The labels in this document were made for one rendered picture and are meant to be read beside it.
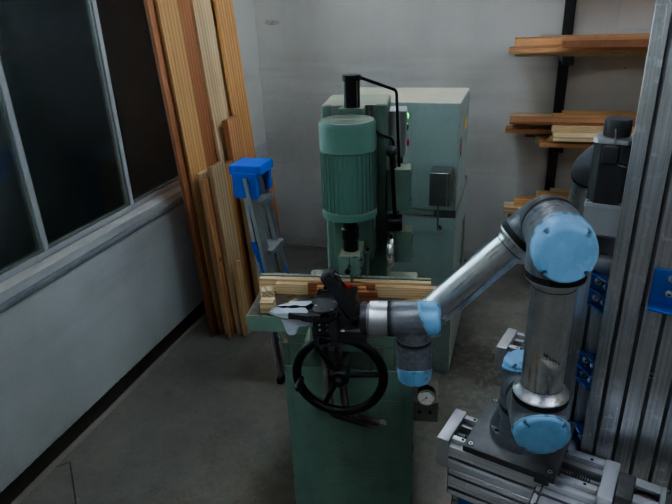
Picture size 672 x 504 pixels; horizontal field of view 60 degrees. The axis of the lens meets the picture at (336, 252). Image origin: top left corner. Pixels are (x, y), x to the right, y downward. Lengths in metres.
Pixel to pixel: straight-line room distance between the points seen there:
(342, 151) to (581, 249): 0.85
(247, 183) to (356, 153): 1.03
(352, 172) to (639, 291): 0.84
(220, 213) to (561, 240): 2.41
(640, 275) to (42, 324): 2.24
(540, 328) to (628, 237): 0.33
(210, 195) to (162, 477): 1.45
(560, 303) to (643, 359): 0.41
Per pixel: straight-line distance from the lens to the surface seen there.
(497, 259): 1.28
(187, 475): 2.72
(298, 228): 4.67
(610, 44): 3.54
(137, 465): 2.84
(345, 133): 1.72
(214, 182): 3.21
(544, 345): 1.24
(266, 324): 1.93
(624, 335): 1.53
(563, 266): 1.13
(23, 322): 2.66
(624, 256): 1.44
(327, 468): 2.26
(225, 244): 3.32
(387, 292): 1.98
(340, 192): 1.78
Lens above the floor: 1.84
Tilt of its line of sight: 24 degrees down
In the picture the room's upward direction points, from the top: 2 degrees counter-clockwise
